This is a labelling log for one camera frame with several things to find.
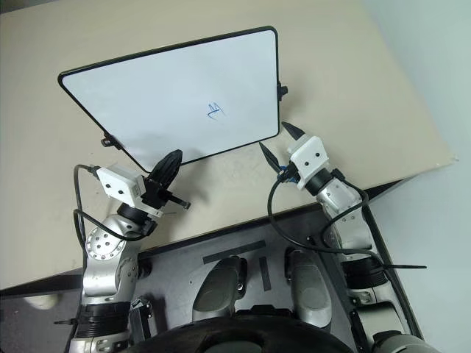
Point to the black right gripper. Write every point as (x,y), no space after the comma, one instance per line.
(287,173)

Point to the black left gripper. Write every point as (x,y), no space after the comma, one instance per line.
(156,195)

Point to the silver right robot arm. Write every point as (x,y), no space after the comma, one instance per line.
(338,198)

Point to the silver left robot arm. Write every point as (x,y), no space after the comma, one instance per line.
(103,246)

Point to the black board stand knob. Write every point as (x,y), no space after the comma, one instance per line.
(109,140)
(282,90)

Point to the long black tape strip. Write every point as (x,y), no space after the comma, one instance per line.
(234,252)

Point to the short black tape strip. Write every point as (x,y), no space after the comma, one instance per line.
(265,273)

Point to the silver rounded left robot leg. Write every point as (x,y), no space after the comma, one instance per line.
(217,290)

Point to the silver rounded robot leg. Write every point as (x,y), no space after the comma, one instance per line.
(217,290)
(308,290)

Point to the silver rounded right robot leg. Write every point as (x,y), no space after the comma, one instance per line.
(308,290)

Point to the black zip tie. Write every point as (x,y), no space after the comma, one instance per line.
(404,266)
(66,322)

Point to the dark rounded robot torso shape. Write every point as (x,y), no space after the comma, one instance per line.
(239,336)

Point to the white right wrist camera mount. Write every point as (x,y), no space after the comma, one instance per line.
(311,158)

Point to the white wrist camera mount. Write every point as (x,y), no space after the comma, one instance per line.
(117,182)
(311,158)

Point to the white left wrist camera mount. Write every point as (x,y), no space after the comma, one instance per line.
(117,182)

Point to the white board with black frame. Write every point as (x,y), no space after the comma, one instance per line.
(165,103)

